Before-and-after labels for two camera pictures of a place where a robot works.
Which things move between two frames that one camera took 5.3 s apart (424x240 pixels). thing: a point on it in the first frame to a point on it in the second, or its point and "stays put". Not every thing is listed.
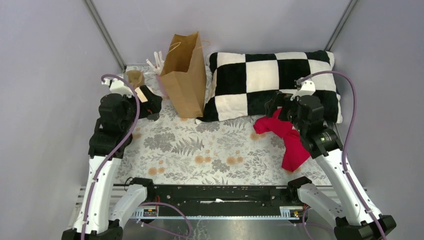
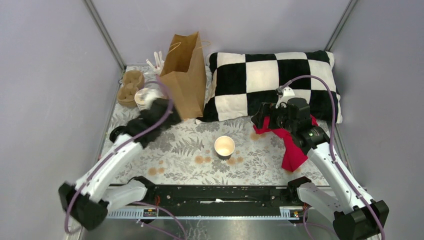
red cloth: [295, 151] stays put
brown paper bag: [183, 75] stays put
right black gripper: [279, 99] to [267, 109]
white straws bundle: [158, 62] stays put
